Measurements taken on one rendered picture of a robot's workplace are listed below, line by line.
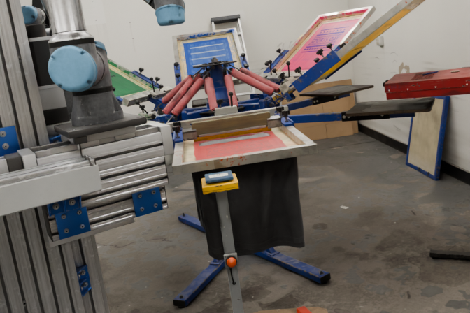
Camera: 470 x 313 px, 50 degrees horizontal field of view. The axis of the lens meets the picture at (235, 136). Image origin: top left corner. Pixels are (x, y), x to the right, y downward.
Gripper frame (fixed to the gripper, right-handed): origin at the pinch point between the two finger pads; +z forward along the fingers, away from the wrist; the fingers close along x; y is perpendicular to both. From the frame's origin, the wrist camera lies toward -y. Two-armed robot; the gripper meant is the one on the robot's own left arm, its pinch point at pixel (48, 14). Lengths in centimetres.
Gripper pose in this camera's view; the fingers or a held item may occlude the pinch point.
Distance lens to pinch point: 260.6
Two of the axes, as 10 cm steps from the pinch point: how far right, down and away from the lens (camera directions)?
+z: -0.9, -1.7, 9.8
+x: 10.0, -0.1, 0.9
